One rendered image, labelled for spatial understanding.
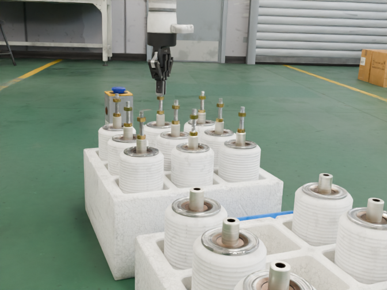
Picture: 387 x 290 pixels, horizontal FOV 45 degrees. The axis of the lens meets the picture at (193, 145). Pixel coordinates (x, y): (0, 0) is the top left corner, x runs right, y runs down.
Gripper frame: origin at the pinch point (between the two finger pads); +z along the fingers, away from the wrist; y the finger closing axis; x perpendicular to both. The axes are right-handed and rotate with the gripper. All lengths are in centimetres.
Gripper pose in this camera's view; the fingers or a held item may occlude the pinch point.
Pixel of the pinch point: (160, 87)
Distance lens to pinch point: 122.8
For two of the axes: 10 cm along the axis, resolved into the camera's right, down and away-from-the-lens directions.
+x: 9.6, 1.1, -2.7
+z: -0.4, 9.6, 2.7
